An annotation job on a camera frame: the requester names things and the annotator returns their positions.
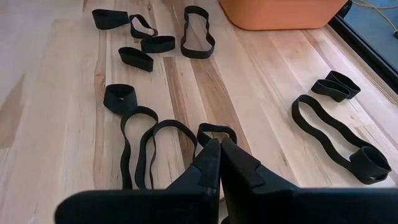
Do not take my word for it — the thin black rubber band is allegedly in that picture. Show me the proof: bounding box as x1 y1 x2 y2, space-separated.
120 105 159 190

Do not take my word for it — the black table rail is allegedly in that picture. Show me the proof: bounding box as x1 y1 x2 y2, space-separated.
328 1 398 94

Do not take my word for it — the orange plastic basket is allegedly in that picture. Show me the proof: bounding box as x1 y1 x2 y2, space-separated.
217 0 349 31

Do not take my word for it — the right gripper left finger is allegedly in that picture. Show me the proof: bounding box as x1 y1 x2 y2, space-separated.
54 139 221 224

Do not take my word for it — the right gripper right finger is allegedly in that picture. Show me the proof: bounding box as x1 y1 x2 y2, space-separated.
221 138 398 224

